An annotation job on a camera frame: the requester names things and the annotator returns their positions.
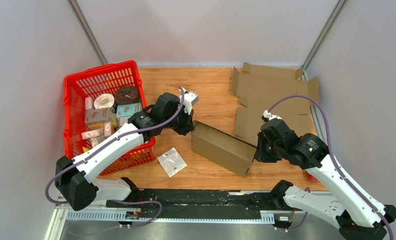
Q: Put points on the red apple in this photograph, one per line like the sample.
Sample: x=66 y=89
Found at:
x=311 y=178

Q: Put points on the aluminium front rail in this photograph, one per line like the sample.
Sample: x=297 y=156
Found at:
x=111 y=208

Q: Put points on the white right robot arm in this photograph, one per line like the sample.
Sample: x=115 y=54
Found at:
x=355 y=213

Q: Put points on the pink white tape roll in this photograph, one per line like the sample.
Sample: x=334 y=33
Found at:
x=105 y=100

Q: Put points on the red plastic basket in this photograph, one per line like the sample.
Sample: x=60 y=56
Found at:
x=80 y=91

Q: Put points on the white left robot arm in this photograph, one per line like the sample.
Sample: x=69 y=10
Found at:
x=75 y=178

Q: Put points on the pink white carton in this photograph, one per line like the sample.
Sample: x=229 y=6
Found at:
x=95 y=118

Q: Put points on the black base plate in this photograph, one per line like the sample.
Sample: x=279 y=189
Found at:
x=207 y=204

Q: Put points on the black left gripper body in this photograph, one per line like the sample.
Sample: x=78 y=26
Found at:
x=180 y=124

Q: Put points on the brown round cake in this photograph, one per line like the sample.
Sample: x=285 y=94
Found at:
x=127 y=95

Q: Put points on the teal snack box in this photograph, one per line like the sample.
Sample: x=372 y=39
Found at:
x=127 y=110

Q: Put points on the clear plastic bag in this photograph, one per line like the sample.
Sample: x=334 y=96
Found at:
x=171 y=162

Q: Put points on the brown cardboard box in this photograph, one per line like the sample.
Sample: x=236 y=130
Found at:
x=223 y=149

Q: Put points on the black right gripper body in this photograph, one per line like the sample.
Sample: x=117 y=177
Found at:
x=268 y=153

